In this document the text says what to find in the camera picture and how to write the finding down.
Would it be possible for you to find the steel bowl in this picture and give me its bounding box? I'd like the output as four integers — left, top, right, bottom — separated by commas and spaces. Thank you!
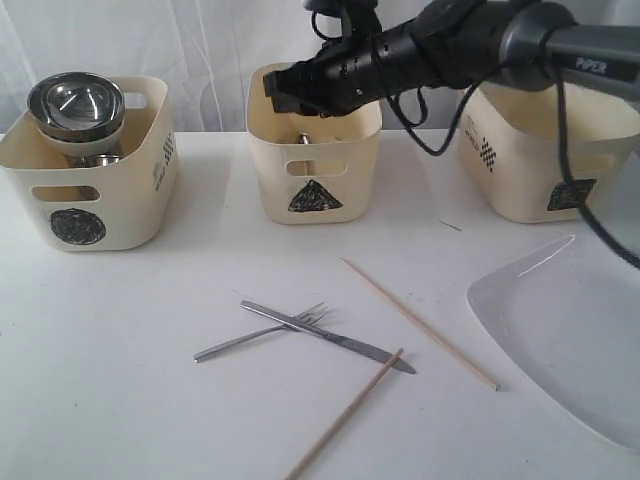
27, 72, 125, 143

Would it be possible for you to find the wooden chopstick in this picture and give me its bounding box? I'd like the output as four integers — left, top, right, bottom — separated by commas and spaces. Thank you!
285, 348, 404, 480
340, 258, 501, 392

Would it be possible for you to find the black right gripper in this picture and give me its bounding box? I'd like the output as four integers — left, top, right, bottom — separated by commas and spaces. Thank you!
263, 24, 425, 117

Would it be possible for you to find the white ceramic bowl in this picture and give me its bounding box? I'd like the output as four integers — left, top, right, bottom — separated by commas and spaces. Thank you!
36, 122, 125, 157

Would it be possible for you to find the steel table knife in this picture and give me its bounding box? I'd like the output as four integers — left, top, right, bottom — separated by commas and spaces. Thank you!
240, 300, 393, 364

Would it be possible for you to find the cream bin with circle mark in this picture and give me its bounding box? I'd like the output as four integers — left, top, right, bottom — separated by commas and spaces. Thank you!
1, 76, 179, 252

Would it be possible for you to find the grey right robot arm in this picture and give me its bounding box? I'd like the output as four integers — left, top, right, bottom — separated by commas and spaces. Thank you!
263, 1, 639, 117

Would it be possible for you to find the cream bin with triangle mark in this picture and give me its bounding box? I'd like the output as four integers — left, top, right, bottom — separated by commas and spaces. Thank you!
245, 63, 382, 225

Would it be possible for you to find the steel fork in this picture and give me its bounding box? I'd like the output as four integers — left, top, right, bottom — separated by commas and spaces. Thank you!
193, 302, 328, 364

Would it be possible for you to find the white curtain backdrop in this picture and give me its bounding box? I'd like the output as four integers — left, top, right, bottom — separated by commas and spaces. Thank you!
0, 0, 640, 136

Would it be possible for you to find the cream bin with square mark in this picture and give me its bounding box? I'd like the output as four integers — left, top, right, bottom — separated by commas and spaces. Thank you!
458, 83, 639, 223

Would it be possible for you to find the steel mug with folding handle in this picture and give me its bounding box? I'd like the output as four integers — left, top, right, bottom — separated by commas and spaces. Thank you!
65, 152, 124, 168

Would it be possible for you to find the white square plate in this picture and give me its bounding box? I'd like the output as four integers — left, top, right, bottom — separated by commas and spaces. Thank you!
466, 234, 639, 453

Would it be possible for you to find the black cable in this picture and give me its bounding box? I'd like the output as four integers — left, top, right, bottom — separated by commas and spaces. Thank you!
304, 0, 640, 271

